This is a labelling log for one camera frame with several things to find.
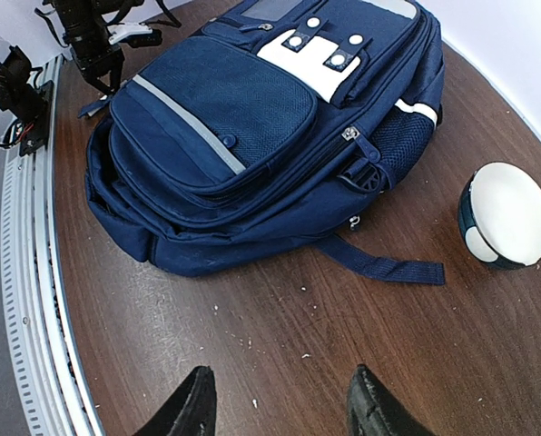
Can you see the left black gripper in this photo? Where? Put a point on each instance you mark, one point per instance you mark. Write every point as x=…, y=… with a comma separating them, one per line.
x=86, y=33

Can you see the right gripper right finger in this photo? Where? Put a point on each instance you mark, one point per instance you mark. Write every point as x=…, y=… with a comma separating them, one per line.
x=373, y=410

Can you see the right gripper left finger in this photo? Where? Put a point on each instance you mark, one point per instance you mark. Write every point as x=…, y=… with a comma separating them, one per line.
x=190, y=411

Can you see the navy blue student backpack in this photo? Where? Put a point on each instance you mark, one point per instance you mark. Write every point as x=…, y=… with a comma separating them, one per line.
x=269, y=129

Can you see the white and navy bowl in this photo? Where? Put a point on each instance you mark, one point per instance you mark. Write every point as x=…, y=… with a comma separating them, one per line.
x=499, y=217

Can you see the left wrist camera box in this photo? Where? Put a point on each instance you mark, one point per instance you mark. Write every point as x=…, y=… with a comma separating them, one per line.
x=136, y=35

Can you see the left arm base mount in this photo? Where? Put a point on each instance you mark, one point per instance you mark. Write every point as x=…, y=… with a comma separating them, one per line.
x=29, y=103

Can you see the aluminium front rail frame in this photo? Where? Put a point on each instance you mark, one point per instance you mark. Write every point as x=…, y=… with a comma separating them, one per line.
x=48, y=373

